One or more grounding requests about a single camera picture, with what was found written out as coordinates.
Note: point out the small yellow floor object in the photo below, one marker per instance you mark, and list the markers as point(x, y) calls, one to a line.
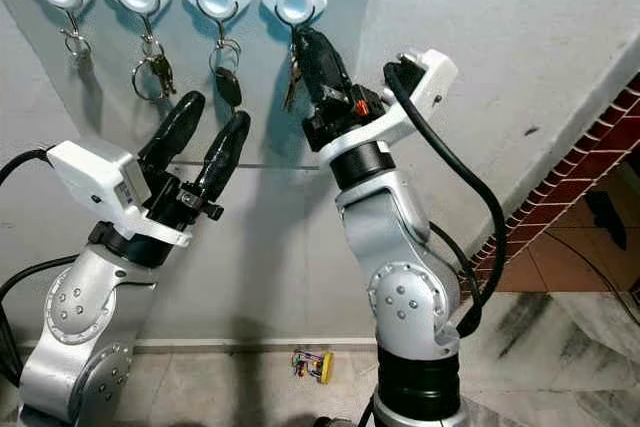
point(324, 367)

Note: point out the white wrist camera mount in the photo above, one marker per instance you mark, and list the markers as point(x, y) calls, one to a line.
point(95, 175)
point(400, 117)

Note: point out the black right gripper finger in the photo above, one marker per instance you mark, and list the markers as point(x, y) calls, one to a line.
point(334, 72)
point(312, 72)

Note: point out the light blue wall panel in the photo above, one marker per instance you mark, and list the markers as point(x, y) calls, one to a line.
point(40, 82)

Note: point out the black car key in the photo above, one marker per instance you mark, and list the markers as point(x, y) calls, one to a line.
point(228, 87)

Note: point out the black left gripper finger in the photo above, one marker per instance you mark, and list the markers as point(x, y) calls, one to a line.
point(226, 152)
point(175, 129)

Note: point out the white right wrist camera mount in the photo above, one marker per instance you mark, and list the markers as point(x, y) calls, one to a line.
point(400, 117)

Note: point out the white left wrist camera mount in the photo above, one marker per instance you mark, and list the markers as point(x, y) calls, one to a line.
point(95, 175)

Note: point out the small metal key bunch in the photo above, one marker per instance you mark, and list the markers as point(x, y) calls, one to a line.
point(293, 77)

